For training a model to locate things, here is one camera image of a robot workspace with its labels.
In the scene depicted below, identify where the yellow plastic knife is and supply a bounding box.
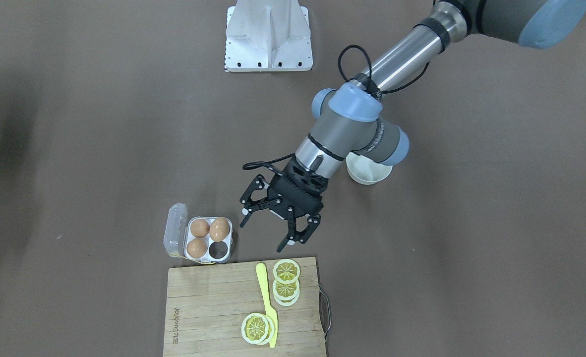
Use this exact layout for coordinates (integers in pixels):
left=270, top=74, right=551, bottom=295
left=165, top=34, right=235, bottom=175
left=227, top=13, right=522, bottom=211
left=255, top=262, right=279, bottom=349

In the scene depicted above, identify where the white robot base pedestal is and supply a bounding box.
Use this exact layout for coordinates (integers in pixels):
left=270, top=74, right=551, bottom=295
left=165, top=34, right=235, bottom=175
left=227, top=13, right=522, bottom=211
left=224, top=0, right=313, bottom=72

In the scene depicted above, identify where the wooden cutting board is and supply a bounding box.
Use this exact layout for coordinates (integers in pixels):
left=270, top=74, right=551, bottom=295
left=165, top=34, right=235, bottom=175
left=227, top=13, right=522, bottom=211
left=163, top=257, right=327, bottom=357

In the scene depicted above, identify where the white ceramic bowl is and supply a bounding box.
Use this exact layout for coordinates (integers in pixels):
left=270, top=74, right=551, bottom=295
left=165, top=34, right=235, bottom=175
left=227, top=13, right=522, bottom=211
left=346, top=152, right=393, bottom=185

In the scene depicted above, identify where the brown egg from bowl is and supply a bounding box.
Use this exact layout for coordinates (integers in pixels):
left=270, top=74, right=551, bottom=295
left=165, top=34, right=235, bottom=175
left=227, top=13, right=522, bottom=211
left=209, top=217, right=231, bottom=242

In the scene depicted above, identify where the clear plastic egg box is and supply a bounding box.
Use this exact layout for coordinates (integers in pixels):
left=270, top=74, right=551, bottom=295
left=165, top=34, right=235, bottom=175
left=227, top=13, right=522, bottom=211
left=163, top=203, right=233, bottom=265

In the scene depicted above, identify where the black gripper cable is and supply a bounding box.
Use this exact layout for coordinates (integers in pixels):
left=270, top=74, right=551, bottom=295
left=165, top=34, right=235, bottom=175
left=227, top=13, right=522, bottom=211
left=242, top=45, right=430, bottom=174

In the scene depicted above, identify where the brown egg in box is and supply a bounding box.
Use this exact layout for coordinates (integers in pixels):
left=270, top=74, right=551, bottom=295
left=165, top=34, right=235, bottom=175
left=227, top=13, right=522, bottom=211
left=186, top=238, right=208, bottom=258
left=189, top=218, right=210, bottom=238

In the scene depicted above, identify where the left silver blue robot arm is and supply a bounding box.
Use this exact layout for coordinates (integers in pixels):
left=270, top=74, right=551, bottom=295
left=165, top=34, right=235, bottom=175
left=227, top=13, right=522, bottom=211
left=239, top=0, right=586, bottom=252

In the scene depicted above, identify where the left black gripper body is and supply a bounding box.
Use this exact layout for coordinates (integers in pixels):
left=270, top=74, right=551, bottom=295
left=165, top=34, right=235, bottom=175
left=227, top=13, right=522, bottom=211
left=267, top=156, right=329, bottom=218

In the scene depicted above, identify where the lemon slice near knife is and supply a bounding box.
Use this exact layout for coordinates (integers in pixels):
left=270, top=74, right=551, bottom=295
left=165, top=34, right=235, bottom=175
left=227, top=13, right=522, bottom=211
left=240, top=312, right=276, bottom=346

